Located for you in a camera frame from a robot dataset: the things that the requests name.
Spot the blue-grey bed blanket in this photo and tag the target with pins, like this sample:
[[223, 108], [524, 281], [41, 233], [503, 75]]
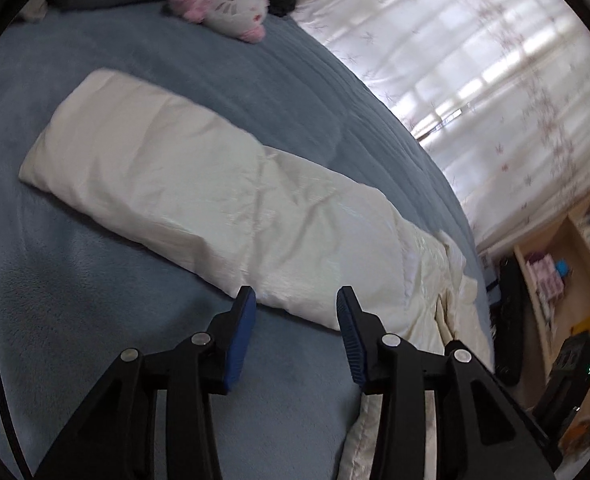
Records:
[[75, 310]]

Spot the black bag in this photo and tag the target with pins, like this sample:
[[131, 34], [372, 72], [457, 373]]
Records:
[[509, 320]]

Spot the small blue object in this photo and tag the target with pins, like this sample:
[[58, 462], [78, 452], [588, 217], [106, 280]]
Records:
[[562, 268]]

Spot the white floral sheer curtain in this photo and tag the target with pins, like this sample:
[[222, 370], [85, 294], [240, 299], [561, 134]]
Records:
[[450, 60]]

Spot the cream white puffer jacket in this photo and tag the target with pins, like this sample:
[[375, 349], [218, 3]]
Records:
[[200, 185]]

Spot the pink boxes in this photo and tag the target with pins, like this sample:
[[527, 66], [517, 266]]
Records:
[[545, 280]]

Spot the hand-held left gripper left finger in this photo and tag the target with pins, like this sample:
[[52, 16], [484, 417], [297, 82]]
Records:
[[242, 330]]

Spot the pink white cat plush toy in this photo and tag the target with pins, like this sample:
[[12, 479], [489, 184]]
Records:
[[230, 7]]

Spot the light wooden shelf unit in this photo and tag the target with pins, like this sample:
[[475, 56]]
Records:
[[575, 305]]

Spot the black device with green light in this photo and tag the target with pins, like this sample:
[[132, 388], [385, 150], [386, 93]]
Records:
[[570, 375]]

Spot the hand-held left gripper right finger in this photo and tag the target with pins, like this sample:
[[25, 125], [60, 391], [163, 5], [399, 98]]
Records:
[[349, 335]]

